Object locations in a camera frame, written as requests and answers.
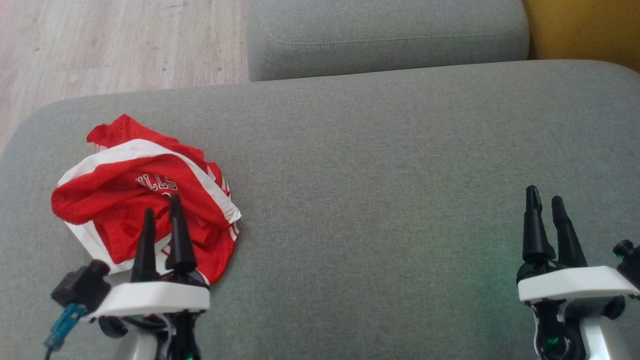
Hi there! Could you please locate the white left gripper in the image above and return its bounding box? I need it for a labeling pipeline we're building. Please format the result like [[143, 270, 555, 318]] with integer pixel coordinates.
[[87, 193, 211, 319]]

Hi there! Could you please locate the large yellow sofa backrest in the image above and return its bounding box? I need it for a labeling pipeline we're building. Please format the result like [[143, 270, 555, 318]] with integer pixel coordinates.
[[522, 0, 640, 75]]

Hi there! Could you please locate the black cable with teal plug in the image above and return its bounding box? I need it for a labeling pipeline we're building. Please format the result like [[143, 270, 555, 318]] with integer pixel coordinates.
[[44, 303, 87, 360]]

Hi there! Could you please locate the red white basketball jersey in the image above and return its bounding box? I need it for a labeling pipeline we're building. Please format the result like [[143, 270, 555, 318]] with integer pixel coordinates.
[[50, 114, 242, 286]]

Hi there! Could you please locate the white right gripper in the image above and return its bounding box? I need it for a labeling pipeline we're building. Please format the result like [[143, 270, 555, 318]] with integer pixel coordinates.
[[516, 185, 640, 304]]

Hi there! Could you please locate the grey sofa seat cushion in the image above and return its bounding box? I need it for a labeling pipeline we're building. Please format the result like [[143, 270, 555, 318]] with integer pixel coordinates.
[[247, 0, 531, 83]]

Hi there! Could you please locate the large grey sofa cushion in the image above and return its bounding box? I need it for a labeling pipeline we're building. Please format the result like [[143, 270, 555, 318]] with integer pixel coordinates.
[[0, 59, 640, 360]]

